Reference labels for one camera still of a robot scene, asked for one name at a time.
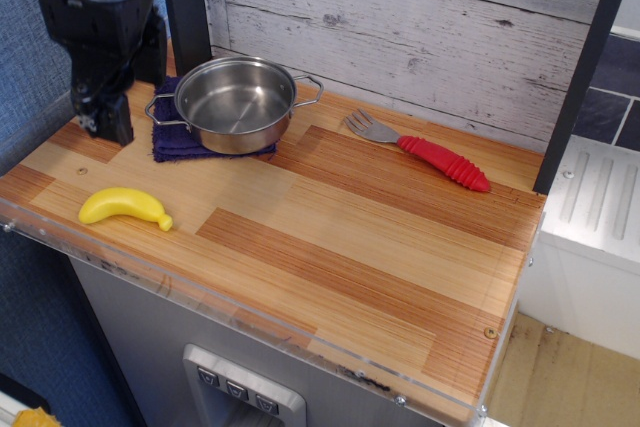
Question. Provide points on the stainless steel pot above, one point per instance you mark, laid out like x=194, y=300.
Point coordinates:
x=238, y=105

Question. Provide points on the black left vertical post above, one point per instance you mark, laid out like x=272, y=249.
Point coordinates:
x=189, y=33

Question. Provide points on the black right vertical post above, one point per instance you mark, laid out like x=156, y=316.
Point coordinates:
x=593, y=48

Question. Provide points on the fork with red handle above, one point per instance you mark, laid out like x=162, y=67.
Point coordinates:
x=456, y=167

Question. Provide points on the clear acrylic edge guard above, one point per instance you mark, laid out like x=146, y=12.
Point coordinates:
x=148, y=315

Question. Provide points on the yellow object at corner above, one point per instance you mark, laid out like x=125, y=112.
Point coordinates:
x=35, y=418

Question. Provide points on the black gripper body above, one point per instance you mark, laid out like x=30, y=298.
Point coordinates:
x=111, y=43

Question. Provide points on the white ridged appliance top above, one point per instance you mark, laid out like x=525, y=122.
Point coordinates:
x=594, y=199

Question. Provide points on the black vertical post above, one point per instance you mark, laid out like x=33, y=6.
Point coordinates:
x=593, y=48
x=189, y=33

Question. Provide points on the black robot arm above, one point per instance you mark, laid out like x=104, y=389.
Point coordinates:
x=111, y=44

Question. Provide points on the purple cloth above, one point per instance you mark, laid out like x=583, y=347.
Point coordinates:
x=174, y=142

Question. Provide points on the yellow toy banana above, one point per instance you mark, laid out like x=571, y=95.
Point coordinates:
x=115, y=201

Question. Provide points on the silver dispenser panel with buttons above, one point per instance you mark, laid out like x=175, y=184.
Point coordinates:
x=228, y=394

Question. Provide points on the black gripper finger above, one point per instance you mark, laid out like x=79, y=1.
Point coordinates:
x=87, y=112
x=113, y=120

